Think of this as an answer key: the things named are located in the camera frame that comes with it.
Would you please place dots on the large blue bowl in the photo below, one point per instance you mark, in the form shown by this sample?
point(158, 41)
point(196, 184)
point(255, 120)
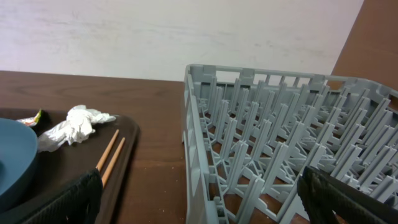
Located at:
point(18, 153)

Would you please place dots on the wooden chopstick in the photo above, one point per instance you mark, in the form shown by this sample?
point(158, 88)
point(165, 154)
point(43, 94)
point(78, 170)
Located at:
point(107, 151)
point(112, 163)

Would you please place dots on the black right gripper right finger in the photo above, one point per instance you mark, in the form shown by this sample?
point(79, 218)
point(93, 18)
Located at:
point(324, 197)

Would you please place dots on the green snack wrapper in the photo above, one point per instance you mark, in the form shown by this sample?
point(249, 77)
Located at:
point(32, 121)

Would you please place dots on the grey dishwasher rack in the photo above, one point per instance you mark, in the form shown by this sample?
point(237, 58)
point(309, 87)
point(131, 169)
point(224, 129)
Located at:
point(249, 133)

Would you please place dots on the crumpled white tissue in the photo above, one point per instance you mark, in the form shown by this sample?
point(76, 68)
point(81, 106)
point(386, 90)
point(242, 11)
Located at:
point(77, 127)

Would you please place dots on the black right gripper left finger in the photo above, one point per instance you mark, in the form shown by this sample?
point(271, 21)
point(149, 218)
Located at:
point(78, 201)

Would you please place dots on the dark brown serving tray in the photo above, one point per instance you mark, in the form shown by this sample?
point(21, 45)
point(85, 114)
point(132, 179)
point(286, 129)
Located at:
point(55, 169)

